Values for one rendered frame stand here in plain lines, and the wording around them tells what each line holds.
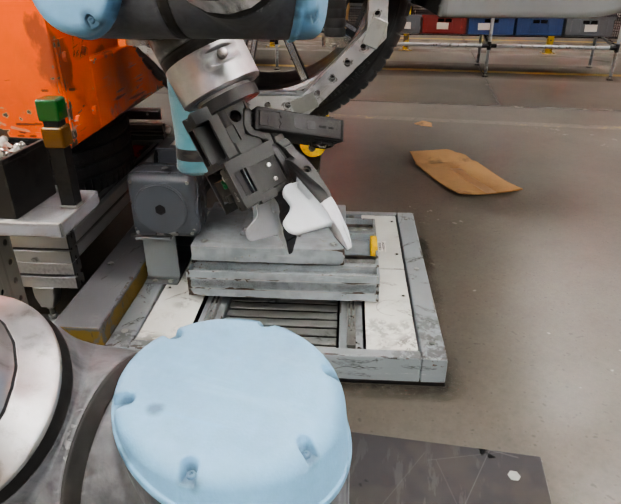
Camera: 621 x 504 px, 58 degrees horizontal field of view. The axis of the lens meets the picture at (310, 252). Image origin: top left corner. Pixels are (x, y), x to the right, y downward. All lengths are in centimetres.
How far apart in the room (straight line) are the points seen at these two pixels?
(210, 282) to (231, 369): 110
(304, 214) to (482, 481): 42
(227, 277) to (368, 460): 80
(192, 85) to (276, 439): 38
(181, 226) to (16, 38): 55
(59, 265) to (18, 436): 119
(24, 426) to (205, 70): 36
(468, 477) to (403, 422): 50
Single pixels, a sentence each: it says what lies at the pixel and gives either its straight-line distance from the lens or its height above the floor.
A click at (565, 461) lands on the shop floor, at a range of 128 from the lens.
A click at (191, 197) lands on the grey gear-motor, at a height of 35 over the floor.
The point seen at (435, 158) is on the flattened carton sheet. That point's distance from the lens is 283.
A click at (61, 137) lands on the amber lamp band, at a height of 59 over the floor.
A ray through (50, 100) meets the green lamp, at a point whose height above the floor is 66.
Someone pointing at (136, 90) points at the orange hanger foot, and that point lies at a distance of 167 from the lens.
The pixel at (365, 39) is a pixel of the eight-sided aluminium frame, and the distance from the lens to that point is 121.
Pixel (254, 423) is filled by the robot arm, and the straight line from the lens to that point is 34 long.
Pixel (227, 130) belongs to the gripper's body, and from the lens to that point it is 61.
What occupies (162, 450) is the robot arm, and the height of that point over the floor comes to 64.
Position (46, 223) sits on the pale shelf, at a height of 45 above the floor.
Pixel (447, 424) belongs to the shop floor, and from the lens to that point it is 128.
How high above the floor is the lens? 88
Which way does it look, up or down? 28 degrees down
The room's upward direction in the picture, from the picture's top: straight up
